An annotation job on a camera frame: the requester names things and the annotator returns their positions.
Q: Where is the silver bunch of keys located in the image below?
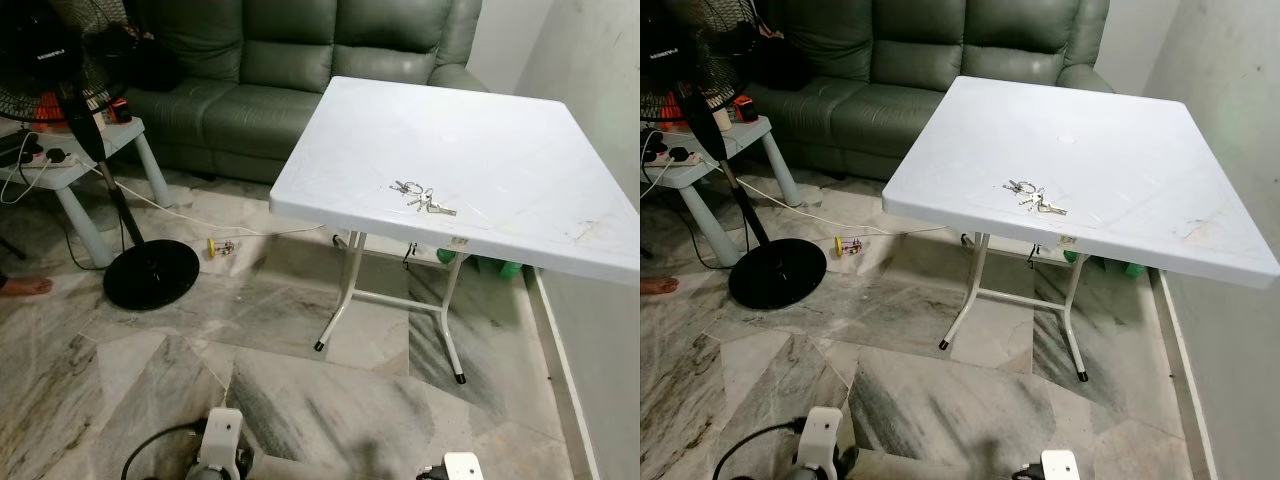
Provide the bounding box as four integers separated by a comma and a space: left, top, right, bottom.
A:
1005, 179, 1069, 217
392, 179, 459, 217

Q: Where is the small white side table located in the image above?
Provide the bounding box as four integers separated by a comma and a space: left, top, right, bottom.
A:
0, 117, 174, 269
640, 115, 802, 269

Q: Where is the white power strip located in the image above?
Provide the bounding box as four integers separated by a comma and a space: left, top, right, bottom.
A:
640, 140, 703, 171
0, 140, 76, 173

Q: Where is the black standing fan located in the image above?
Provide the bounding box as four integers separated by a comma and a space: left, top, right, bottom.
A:
0, 0, 201, 312
640, 0, 829, 311

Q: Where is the white folding table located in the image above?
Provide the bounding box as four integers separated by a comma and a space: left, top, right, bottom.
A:
882, 76, 1280, 384
269, 76, 641, 387

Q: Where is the black bag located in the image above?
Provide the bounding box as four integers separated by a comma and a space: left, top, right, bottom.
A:
718, 18, 803, 93
98, 22, 183, 93

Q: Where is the green leather sofa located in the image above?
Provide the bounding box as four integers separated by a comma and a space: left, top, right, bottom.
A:
118, 0, 491, 186
770, 0, 1117, 182

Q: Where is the white floor cable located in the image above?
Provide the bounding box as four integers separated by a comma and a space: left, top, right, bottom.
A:
738, 172, 947, 237
98, 168, 327, 239

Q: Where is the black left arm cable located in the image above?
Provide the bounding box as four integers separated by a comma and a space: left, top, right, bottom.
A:
712, 421, 807, 480
121, 423, 207, 480

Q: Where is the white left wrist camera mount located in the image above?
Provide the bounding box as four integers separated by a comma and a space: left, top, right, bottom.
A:
802, 406, 847, 475
196, 407, 249, 469

